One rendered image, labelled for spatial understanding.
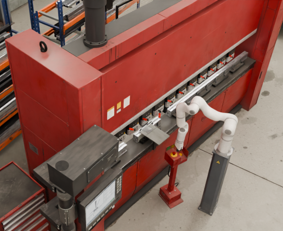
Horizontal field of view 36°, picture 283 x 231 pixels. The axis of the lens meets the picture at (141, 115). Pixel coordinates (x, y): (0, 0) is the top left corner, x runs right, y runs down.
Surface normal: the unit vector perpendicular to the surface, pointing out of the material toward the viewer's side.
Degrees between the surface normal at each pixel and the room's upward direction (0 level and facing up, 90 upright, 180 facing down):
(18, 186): 0
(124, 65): 90
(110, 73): 90
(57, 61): 0
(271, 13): 90
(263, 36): 90
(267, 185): 0
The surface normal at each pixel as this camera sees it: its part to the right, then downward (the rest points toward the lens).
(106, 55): 0.75, 0.48
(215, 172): -0.51, 0.56
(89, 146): 0.07, -0.73
